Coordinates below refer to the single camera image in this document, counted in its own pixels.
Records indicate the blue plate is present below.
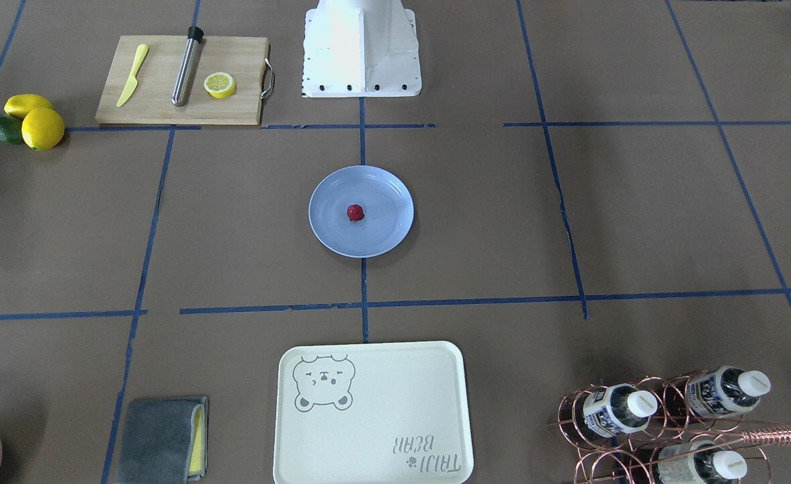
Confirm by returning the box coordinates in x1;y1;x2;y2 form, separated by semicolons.
307;165;415;258

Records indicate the red strawberry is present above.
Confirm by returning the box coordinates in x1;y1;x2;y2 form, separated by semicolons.
345;204;365;223

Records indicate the cream bear tray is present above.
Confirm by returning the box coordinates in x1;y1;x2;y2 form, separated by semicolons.
273;341;474;483

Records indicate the half lemon slice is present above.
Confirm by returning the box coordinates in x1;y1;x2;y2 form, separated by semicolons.
204;73;237;99

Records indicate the wooden cutting board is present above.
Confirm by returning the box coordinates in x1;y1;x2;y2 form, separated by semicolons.
96;36;273;126

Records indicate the tea bottle white cap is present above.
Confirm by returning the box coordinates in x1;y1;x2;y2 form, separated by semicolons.
575;384;659;440

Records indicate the yellow plastic knife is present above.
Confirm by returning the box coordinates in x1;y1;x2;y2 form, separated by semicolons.
116;44;149;108

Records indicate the yellow lemon front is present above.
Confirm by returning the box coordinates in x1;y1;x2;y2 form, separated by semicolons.
22;107;66;151

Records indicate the yellow lemon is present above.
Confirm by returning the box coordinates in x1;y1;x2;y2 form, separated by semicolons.
22;107;66;151
4;93;54;120

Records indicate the yellow lemon rear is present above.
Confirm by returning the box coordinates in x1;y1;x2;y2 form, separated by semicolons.
4;93;54;120

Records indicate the green lime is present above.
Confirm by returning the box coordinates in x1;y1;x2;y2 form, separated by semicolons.
0;114;24;146

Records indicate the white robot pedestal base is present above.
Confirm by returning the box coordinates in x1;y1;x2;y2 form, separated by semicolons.
301;1;423;98

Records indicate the copper wire bottle rack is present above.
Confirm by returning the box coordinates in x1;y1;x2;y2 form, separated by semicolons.
546;372;791;483

